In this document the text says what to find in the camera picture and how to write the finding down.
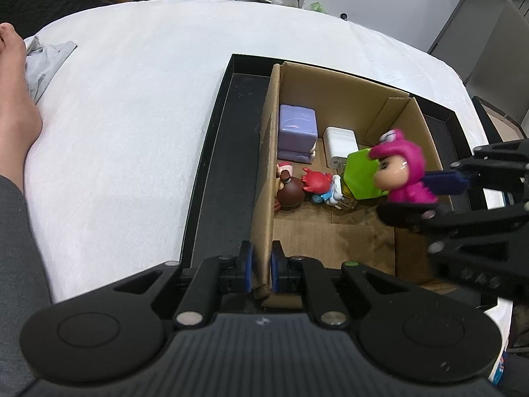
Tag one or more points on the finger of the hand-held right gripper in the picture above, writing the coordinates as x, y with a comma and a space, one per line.
444, 182
413, 216

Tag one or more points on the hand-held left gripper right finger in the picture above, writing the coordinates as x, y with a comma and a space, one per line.
276, 268

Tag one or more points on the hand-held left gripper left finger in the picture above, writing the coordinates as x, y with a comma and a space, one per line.
247, 268

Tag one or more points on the pink hooded figurine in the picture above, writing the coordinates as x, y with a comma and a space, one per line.
407, 173

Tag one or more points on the brown cardboard box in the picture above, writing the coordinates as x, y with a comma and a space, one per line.
330, 240

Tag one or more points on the green hexagonal block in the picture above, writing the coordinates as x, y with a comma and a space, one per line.
359, 175

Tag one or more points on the brown figurine with pink hat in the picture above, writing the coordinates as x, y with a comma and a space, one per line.
288, 192

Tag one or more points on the blue and white figurine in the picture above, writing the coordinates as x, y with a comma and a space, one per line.
328, 194

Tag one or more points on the white charger block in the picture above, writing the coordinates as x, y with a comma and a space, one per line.
339, 142

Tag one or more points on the black shallow tray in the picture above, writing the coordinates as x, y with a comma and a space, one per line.
225, 173

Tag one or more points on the purple cube toy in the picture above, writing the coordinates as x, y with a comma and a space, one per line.
297, 132

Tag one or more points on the green crumpled wrapper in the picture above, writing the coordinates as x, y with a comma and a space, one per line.
316, 7

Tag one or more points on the person's grey trouser leg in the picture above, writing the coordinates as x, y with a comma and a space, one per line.
20, 281

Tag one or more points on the person's bare foot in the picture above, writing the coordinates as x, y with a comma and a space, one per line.
14, 103

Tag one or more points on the grey cloth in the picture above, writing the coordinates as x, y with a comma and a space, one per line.
45, 60

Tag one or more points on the dark knitted blanket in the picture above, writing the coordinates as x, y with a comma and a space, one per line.
41, 0

